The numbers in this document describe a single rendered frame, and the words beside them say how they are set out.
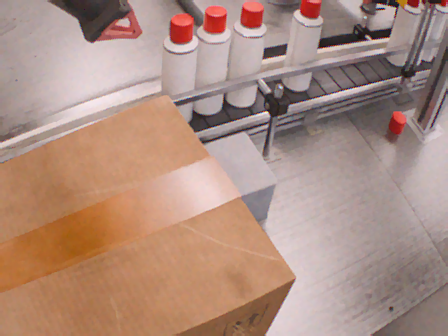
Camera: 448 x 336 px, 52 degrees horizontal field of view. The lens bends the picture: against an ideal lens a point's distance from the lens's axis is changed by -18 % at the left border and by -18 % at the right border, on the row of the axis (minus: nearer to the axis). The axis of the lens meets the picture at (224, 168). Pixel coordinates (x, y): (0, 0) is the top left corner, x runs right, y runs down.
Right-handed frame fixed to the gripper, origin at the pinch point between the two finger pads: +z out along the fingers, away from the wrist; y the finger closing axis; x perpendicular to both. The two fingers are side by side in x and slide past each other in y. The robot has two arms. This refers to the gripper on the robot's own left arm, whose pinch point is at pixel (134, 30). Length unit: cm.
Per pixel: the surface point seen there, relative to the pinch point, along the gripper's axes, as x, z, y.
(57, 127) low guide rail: 20.7, 4.0, 1.3
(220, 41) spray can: -7.0, 10.3, -3.7
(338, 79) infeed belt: -16.9, 39.8, -3.3
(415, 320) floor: 7, 133, -46
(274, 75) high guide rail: -8.8, 22.3, -5.9
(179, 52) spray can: -2.1, 6.2, -3.9
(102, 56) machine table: 15.6, 19.9, 24.8
